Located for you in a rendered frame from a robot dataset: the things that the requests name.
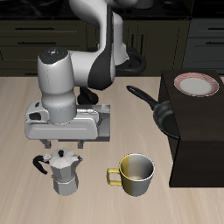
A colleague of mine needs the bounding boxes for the grey drawer unit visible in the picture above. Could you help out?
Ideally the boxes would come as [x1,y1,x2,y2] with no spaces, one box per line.
[181,17,224,71]

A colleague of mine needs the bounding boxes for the yellow and white mug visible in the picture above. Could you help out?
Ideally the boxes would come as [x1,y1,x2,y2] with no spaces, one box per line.
[106,153,156,198]

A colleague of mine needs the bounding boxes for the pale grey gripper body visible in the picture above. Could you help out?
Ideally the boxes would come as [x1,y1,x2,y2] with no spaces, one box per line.
[24,108,102,141]

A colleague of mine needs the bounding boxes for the dark grey stove plate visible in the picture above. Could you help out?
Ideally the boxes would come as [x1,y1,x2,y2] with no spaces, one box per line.
[76,104,112,143]

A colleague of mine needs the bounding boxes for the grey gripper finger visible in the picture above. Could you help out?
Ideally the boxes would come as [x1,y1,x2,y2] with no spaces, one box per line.
[39,138,53,150]
[76,139,88,150]

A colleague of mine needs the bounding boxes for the white plate with red rim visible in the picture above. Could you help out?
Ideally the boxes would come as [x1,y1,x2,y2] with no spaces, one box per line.
[173,72,221,98]

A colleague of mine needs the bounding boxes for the silver moka pot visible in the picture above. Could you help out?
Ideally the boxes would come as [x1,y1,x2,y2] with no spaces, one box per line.
[31,147,84,197]

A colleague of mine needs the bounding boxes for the dark wooden cabinet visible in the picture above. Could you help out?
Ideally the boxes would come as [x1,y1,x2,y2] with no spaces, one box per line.
[157,69,224,189]

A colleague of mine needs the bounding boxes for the dark kitchen cupboards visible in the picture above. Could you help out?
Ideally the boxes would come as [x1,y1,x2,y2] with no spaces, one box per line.
[0,0,224,78]

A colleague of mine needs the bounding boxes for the black frying pan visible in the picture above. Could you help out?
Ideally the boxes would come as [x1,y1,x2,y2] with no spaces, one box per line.
[125,84,181,141]

